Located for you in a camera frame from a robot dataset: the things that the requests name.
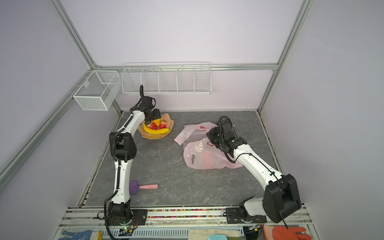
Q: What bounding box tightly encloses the purple spatula pink handle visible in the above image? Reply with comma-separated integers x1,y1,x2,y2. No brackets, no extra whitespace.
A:
129,181,159,195

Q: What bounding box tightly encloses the white wire wall basket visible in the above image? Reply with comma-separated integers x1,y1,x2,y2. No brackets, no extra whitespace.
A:
121,62,212,95

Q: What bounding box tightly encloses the orange rubber glove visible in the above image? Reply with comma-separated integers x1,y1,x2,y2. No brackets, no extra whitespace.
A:
263,226,313,240

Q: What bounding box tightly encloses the teal container lid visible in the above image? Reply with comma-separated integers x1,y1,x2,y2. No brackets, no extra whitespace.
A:
208,235,228,240

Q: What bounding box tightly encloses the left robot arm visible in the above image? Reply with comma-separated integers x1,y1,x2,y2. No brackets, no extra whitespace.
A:
103,85,161,226

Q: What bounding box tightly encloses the yellow lemon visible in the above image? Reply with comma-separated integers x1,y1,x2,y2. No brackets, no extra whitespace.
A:
152,119,162,126

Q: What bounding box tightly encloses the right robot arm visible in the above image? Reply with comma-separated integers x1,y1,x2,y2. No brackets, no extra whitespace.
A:
207,116,302,223

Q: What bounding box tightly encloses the white mesh box basket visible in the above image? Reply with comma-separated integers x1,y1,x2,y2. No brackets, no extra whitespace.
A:
74,70,122,111

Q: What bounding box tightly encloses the aluminium mounting rail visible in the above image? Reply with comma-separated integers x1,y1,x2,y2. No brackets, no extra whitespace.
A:
58,204,313,230

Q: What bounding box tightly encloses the pink fruit print plastic bag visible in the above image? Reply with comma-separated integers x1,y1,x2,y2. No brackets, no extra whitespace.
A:
175,122,243,170

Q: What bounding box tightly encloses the small yellow banana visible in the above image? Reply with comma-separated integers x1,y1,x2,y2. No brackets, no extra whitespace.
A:
143,124,170,135

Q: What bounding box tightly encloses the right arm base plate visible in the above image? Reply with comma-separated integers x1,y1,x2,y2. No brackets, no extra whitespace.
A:
223,207,267,224

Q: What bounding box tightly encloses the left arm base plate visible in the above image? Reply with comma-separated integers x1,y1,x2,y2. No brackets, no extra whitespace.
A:
107,209,148,227

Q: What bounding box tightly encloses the beige folded cloth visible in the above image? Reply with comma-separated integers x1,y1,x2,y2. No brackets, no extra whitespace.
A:
188,229,242,240

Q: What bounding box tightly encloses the blue white knit glove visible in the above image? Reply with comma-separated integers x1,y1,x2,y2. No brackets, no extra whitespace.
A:
59,230,94,240

